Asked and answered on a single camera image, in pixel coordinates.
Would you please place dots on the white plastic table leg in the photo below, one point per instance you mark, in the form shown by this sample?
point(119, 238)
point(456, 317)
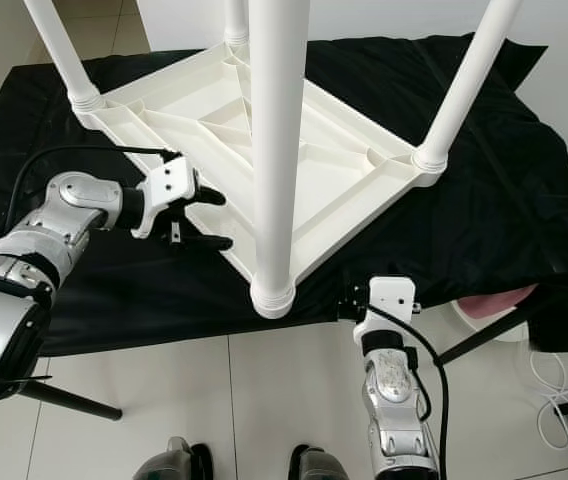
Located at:
point(474, 70)
point(59, 50)
point(236, 20)
point(279, 150)

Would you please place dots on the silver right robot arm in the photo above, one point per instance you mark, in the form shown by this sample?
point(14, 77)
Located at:
point(394, 390)

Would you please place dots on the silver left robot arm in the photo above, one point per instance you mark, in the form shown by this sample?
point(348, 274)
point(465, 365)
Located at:
point(4, 320)

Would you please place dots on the pink stool seat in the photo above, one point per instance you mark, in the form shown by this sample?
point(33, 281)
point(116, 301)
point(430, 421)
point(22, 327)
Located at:
point(499, 300)

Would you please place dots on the grey right robot foot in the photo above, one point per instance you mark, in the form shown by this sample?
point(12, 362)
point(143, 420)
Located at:
point(324, 466)

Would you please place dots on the grey robot foot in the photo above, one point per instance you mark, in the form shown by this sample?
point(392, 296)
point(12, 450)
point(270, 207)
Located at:
point(324, 466)
point(174, 462)

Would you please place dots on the black table cloth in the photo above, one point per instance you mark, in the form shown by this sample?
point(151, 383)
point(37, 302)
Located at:
point(504, 230)

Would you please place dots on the grey left robot foot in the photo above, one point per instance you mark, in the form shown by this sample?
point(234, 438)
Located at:
point(174, 462)

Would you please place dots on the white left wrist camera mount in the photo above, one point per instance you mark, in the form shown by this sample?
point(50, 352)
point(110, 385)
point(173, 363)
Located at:
point(174, 180)

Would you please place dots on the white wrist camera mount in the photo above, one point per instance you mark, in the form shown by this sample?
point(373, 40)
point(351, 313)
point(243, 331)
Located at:
point(174, 180)
point(392, 292)

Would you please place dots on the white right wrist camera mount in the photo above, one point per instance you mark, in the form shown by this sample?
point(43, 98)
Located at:
point(392, 292)

